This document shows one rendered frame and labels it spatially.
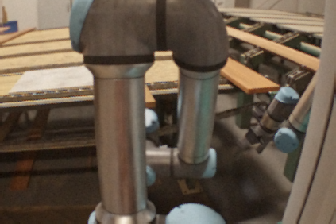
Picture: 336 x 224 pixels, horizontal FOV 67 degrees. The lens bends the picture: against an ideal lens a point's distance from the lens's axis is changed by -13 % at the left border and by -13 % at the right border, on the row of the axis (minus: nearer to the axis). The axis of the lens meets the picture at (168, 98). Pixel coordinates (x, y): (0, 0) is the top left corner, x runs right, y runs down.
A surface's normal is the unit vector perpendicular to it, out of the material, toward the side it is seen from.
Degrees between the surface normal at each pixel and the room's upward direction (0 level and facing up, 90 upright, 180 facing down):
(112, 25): 82
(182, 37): 115
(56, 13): 90
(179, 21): 94
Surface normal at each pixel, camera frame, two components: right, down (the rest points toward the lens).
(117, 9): -0.04, 0.11
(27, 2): 0.18, 0.32
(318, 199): -0.93, 0.13
